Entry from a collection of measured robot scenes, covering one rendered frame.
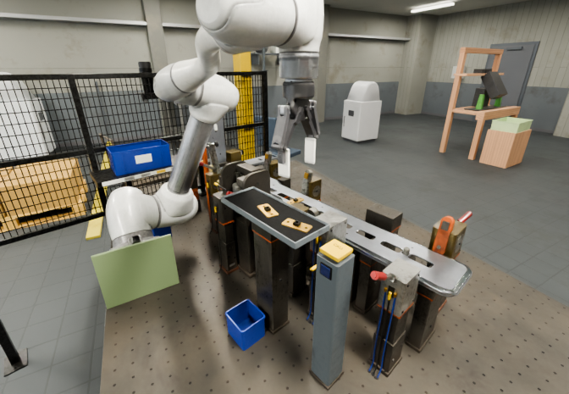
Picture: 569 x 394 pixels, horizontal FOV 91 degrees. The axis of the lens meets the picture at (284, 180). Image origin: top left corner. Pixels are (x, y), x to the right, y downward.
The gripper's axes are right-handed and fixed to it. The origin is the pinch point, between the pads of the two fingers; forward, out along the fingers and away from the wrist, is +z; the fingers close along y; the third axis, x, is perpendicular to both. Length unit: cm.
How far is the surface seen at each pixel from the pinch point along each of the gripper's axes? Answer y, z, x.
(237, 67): 108, -24, 121
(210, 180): 32, 32, 74
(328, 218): 17.0, 23.5, -1.5
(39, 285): -25, 133, 221
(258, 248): -0.3, 31.8, 14.5
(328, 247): -4.4, 18.6, -12.1
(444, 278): 22, 35, -38
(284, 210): 5.6, 18.4, 8.0
